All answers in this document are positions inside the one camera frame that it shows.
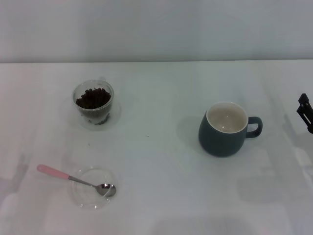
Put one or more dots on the roasted coffee beans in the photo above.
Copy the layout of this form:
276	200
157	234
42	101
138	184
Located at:
94	98

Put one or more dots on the dark green ceramic mug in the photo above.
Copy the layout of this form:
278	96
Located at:
215	143

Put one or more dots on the clear double-wall glass cup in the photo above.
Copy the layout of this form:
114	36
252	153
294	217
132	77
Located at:
74	96

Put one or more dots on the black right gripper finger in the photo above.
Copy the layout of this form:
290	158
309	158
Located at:
306	112

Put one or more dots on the clear glass dish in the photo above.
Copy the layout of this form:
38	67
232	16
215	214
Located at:
85	195

